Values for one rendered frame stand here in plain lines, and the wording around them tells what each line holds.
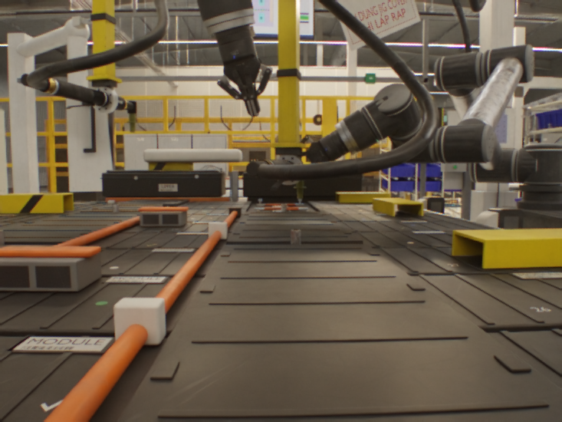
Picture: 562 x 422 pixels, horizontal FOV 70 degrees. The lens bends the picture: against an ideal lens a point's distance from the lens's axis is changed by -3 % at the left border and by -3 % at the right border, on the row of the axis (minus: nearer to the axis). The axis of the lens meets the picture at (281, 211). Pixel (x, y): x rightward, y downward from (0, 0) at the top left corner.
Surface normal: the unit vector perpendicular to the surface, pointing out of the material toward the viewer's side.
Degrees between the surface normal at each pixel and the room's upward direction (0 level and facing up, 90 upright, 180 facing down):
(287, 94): 90
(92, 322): 0
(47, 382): 0
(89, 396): 45
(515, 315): 0
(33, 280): 90
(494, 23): 90
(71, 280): 90
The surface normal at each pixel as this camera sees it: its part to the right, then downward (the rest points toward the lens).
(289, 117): -0.24, 0.09
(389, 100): -0.51, -0.53
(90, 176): 0.45, 0.08
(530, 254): 0.07, 0.10
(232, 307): 0.00, -1.00
